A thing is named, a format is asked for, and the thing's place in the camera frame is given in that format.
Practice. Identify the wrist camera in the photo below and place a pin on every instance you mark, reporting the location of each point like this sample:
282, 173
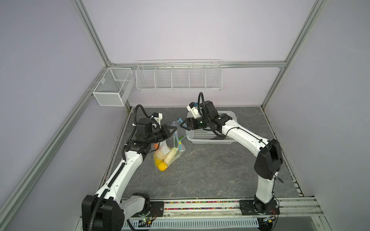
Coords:
193, 110
158, 117

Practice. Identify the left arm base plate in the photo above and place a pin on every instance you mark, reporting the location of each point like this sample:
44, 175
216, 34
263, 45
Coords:
155, 209

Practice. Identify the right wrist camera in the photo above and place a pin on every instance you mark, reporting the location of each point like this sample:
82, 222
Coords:
193, 110

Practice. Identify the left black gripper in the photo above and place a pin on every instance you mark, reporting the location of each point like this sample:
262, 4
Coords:
166, 134

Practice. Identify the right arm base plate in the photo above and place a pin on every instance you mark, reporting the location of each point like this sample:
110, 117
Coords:
256, 207

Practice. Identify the yellow lemon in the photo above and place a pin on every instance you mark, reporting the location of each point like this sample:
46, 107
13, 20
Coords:
162, 166

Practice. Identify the white vent grille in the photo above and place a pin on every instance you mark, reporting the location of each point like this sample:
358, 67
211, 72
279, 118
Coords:
195, 224

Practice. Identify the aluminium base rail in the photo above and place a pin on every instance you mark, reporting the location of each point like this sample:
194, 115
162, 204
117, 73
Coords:
229, 207

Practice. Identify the white wire wall rack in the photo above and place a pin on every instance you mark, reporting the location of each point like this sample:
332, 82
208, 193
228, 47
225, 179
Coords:
186, 74

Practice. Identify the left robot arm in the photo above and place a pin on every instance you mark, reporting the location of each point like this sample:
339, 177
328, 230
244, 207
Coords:
105, 210

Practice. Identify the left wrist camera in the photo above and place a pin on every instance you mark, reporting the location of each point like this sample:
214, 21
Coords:
158, 117

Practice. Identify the clear zip top bag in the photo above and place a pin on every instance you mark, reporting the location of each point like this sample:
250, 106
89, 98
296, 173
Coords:
174, 141

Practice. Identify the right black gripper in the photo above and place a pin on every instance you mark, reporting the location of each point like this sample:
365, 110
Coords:
188, 127

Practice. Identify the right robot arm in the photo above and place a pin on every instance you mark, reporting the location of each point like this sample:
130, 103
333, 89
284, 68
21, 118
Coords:
268, 153

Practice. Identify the white radish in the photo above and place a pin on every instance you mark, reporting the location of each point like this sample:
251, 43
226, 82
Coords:
170, 156

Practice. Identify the white mesh wall box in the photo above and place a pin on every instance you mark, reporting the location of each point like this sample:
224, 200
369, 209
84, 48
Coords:
114, 87

